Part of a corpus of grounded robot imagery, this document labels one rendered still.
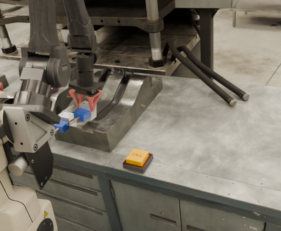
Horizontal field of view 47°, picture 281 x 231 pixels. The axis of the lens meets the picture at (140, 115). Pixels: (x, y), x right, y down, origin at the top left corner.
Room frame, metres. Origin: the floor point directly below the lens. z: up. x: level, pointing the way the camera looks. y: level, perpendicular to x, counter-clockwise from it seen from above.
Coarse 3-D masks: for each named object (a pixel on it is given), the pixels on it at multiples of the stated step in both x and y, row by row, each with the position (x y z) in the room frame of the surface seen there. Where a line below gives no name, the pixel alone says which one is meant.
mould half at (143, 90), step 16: (96, 80) 1.30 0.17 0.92; (112, 80) 1.27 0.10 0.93; (144, 80) 1.22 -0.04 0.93; (160, 80) 1.35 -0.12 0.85; (112, 96) 1.19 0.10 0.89; (128, 96) 1.16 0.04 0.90; (144, 96) 1.20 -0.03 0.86; (96, 112) 1.09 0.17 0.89; (112, 112) 1.08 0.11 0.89; (128, 112) 1.08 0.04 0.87; (80, 128) 1.00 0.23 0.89; (96, 128) 0.98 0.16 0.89; (112, 128) 0.97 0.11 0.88; (128, 128) 1.06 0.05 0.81; (80, 144) 1.01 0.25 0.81; (96, 144) 0.97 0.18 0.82; (112, 144) 0.96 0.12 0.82
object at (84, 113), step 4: (80, 104) 1.00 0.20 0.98; (84, 104) 1.00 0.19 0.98; (88, 104) 1.00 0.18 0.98; (80, 108) 0.99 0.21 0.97; (84, 108) 0.99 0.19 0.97; (88, 108) 0.98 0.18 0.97; (76, 112) 0.96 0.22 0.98; (80, 112) 0.96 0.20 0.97; (84, 112) 0.96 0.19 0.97; (88, 112) 0.97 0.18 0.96; (92, 112) 0.98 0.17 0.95; (76, 116) 0.95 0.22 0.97; (80, 116) 0.95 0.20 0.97; (84, 116) 0.95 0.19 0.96; (88, 116) 0.97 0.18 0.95; (92, 116) 0.98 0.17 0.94; (72, 120) 0.92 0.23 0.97; (76, 120) 0.93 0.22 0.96; (80, 120) 0.95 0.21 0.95; (84, 120) 0.95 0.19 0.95; (68, 124) 0.91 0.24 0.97
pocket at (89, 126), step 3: (87, 123) 1.03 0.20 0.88; (90, 123) 1.03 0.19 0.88; (93, 123) 1.02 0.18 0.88; (96, 123) 1.01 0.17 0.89; (99, 123) 1.01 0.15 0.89; (84, 126) 1.01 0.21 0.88; (87, 126) 1.02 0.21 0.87; (90, 126) 1.03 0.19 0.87; (93, 126) 1.02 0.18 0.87; (96, 126) 1.02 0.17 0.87; (84, 129) 1.01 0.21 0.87; (87, 129) 1.02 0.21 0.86; (90, 129) 1.02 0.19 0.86; (90, 132) 0.98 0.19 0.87
